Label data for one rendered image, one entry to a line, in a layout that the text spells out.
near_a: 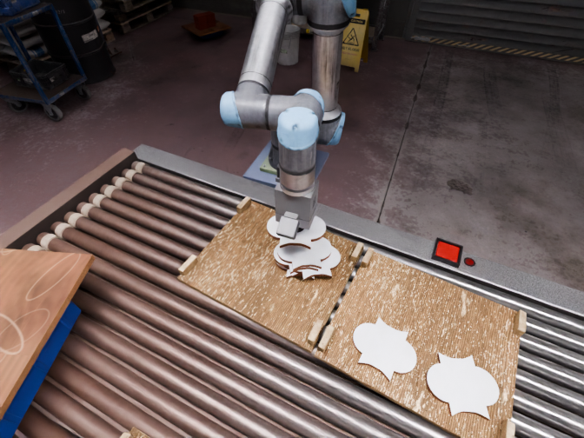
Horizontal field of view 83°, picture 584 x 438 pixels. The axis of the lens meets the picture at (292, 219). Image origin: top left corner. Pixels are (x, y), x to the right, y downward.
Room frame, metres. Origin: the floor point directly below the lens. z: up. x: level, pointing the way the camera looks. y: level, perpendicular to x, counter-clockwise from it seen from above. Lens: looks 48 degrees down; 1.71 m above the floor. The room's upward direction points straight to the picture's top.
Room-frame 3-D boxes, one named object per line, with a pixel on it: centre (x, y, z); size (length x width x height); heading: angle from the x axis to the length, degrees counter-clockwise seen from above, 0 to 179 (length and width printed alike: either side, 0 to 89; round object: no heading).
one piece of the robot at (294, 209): (0.52, 0.00, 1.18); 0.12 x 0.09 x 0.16; 160
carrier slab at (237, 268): (0.54, 0.05, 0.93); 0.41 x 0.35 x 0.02; 61
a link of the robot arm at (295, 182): (0.54, -0.01, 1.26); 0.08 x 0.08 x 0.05
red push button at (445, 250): (0.58, -0.46, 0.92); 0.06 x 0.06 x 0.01; 64
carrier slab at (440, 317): (0.33, -0.32, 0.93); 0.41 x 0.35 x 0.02; 60
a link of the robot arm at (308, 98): (0.64, -0.01, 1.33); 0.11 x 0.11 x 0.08; 79
